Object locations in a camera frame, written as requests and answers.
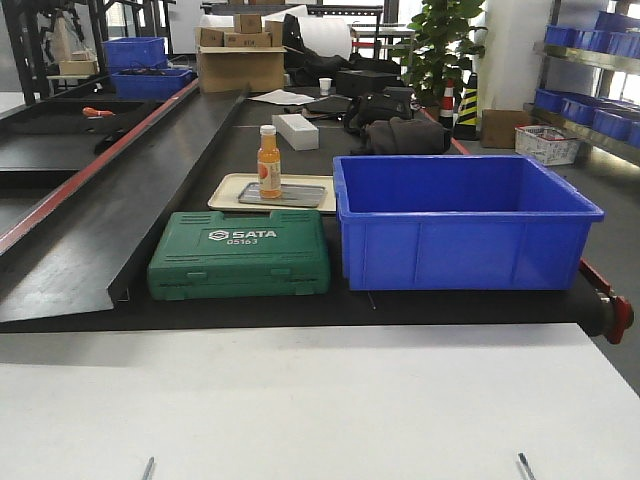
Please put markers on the green black screwdriver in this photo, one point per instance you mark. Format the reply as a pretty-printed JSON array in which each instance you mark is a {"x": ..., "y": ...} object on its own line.
[
  {"x": 525, "y": 466},
  {"x": 148, "y": 469}
]

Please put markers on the small metal tray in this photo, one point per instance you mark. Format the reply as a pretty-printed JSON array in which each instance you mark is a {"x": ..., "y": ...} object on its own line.
[{"x": 292, "y": 195}]

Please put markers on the beige plastic tray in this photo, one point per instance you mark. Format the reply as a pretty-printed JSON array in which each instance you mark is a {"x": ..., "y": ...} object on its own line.
[{"x": 226, "y": 195}]

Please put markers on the large blue plastic bin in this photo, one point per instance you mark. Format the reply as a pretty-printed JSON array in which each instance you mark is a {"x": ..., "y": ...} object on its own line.
[{"x": 465, "y": 222}]

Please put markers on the orange juice bottle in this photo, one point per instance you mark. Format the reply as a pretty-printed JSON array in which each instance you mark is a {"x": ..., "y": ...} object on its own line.
[{"x": 269, "y": 164}]

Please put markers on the white foam block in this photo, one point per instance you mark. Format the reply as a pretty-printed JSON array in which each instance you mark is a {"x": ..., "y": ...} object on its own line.
[{"x": 300, "y": 133}]

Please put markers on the green SATA tool case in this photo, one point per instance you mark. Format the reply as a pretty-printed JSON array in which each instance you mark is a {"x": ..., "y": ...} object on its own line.
[{"x": 212, "y": 255}]

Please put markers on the black bag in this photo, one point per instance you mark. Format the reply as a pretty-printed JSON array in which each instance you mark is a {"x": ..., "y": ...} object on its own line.
[{"x": 386, "y": 126}]

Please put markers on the white paper cup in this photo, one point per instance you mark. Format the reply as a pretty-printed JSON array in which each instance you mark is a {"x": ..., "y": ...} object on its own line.
[{"x": 325, "y": 84}]

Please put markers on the orange white traffic cone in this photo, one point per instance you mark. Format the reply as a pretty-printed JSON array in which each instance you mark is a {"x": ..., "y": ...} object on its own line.
[{"x": 446, "y": 112}]

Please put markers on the large cardboard box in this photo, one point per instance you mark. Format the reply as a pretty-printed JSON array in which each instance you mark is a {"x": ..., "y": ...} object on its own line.
[{"x": 260, "y": 69}]

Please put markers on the brown cardboard box floor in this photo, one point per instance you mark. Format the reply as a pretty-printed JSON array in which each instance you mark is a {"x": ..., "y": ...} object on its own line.
[{"x": 498, "y": 127}]

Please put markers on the green potted plant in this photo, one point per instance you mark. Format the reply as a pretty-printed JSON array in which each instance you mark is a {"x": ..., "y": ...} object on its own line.
[{"x": 442, "y": 48}]

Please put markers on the blue bin on left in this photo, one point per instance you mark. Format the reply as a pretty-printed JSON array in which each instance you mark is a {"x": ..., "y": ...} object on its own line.
[{"x": 152, "y": 84}]

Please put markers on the white wire basket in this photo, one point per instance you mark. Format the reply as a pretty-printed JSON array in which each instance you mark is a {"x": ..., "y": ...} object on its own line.
[{"x": 549, "y": 145}]

